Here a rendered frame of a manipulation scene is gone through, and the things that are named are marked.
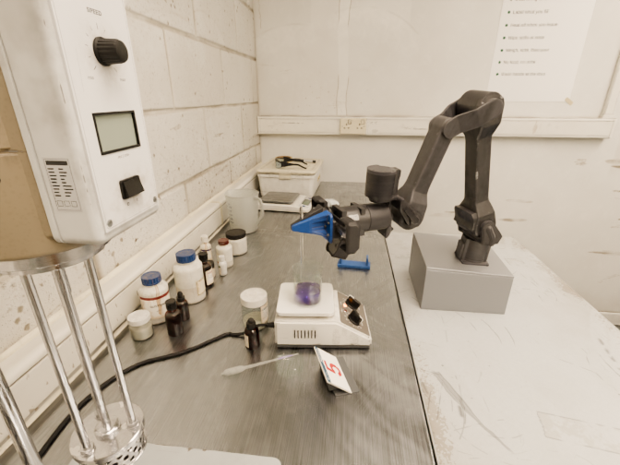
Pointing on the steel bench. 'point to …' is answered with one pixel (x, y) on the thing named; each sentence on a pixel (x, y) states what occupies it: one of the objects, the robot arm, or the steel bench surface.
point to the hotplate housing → (317, 331)
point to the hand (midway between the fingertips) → (308, 225)
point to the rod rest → (354, 264)
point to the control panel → (350, 313)
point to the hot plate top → (286, 307)
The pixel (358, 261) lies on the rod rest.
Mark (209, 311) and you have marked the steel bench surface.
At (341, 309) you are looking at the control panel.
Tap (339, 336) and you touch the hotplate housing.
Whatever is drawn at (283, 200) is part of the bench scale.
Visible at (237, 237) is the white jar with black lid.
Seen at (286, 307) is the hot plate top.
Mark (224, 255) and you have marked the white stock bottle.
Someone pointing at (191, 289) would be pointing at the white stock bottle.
